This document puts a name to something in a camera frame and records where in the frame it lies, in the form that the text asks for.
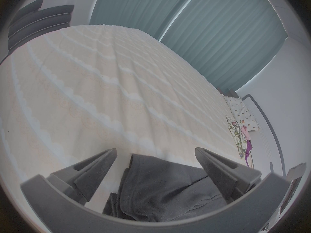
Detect white printed pillow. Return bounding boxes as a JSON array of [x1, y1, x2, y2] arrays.
[[225, 96, 259, 132]]

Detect dark grey chest of drawers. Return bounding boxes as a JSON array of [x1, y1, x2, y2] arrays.
[[7, 5, 74, 51]]

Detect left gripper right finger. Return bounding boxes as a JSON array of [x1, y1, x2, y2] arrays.
[[195, 147, 262, 201]]

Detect purple satin garment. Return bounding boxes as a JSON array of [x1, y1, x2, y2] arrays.
[[244, 140, 253, 167]]

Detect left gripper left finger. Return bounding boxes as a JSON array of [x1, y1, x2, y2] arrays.
[[50, 148, 118, 205]]

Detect pink garment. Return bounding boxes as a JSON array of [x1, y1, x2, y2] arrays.
[[239, 125, 252, 141]]

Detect cream printed garment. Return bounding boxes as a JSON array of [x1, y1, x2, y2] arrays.
[[226, 115, 247, 159]]

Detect black sleeveless top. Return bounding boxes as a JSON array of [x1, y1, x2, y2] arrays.
[[102, 154, 229, 222]]

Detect bed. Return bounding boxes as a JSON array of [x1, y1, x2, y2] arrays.
[[0, 24, 285, 213]]

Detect blue-green curtain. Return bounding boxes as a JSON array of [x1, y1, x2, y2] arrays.
[[160, 0, 288, 91], [89, 0, 206, 39]]

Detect dark grey bedside table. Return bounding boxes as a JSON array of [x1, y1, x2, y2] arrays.
[[216, 88, 241, 99]]

